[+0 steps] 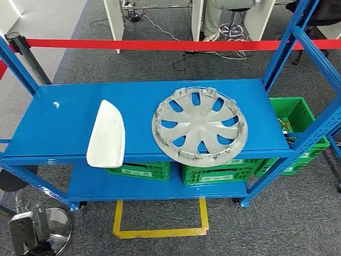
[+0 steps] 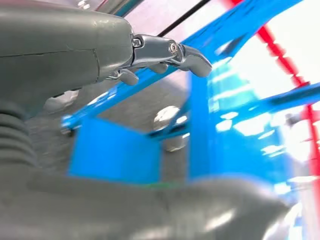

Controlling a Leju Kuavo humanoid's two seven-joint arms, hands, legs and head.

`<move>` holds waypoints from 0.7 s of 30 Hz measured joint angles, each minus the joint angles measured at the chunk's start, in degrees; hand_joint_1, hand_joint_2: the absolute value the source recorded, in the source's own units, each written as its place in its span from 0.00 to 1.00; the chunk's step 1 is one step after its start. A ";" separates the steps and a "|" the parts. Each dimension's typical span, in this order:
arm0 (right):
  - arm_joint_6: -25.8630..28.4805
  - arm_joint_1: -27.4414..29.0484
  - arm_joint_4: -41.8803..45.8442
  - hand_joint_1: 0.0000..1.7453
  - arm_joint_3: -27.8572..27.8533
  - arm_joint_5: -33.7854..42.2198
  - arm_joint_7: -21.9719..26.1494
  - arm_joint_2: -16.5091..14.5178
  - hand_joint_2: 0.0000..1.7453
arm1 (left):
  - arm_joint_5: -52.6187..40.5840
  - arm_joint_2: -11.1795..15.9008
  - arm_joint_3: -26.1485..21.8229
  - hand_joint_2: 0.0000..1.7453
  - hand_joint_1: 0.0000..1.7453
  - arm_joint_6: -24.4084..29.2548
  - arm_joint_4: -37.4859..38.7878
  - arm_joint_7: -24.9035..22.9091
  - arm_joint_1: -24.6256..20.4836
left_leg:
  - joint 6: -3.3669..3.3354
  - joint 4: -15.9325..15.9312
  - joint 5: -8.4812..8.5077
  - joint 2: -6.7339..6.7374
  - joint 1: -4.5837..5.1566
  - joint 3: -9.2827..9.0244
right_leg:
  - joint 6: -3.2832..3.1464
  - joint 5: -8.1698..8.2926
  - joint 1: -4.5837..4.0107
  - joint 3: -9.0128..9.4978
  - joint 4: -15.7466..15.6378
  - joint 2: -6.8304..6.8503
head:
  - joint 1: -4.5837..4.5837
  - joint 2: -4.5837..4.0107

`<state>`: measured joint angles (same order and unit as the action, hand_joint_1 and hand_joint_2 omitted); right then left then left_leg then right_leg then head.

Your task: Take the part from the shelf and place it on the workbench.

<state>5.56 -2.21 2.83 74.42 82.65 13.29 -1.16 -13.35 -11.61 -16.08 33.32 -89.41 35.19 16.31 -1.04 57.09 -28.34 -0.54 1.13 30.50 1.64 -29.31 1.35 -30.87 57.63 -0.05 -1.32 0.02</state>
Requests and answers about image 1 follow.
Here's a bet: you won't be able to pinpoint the black office chair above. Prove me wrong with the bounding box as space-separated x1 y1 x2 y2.
287 0 341 66

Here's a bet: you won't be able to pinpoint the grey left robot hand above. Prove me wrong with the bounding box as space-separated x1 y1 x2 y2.
8 201 51 256

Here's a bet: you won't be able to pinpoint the white plastic part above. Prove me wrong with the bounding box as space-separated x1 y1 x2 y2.
86 99 126 169

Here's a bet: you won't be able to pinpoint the chrome chair base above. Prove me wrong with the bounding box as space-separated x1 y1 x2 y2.
218 9 248 39

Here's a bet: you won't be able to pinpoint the tangled wire parts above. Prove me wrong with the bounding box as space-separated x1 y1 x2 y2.
277 118 295 143

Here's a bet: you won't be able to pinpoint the white floor cable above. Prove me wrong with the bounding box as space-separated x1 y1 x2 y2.
143 12 248 61

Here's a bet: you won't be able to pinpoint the black cable bundle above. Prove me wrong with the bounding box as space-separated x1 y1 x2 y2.
124 0 149 22

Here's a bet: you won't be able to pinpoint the person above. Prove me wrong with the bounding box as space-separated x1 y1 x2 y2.
201 0 263 42

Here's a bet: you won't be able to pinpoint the blue metal shelf rack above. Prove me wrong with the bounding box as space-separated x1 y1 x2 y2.
0 0 341 213

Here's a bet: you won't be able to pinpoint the grey wheel hubcap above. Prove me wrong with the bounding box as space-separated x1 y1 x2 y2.
151 86 248 168

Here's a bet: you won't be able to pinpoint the white desk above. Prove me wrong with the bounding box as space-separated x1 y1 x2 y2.
103 0 204 54
244 0 276 41

